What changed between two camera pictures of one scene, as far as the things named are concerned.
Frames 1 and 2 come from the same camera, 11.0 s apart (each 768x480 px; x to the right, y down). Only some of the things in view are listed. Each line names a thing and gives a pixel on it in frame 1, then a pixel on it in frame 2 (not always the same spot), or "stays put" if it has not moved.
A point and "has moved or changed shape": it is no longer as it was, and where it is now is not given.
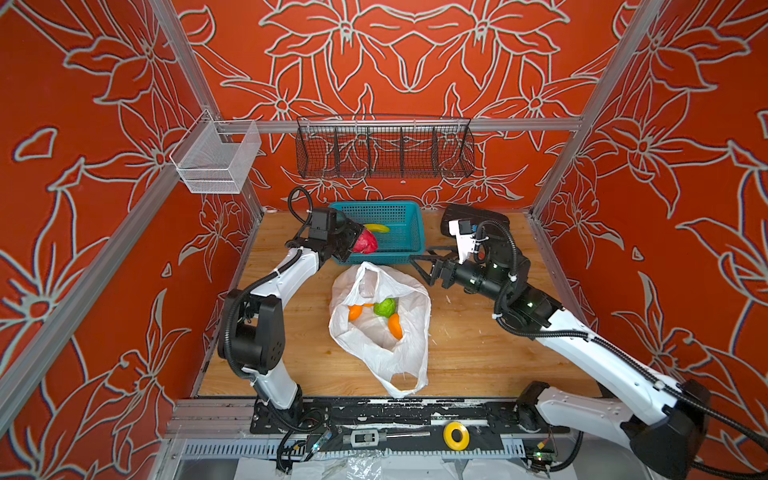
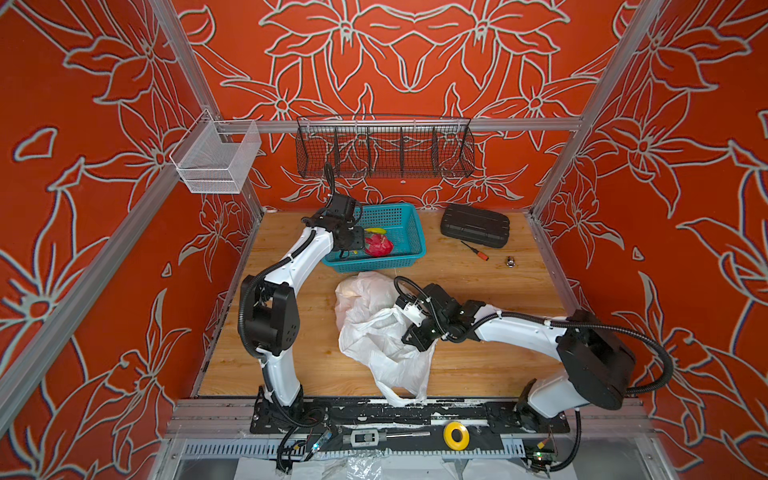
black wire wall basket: [384, 147] stays put
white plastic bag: [401, 307] has moved or changed shape
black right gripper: [446, 263] → [413, 338]
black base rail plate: [397, 414] stays put
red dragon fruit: [366, 243] has moved or changed shape
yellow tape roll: [447, 433] stays put
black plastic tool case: [477, 216] stays put
